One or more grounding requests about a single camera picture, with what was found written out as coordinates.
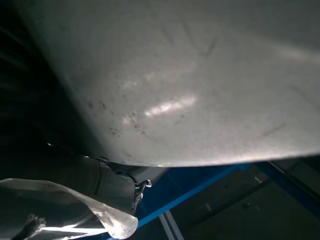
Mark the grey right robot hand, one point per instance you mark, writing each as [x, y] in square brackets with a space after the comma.
[75, 175]

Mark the blue metal shelf rack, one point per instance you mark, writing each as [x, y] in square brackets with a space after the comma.
[189, 185]

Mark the clear plastic film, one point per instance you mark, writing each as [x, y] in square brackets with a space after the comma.
[75, 212]

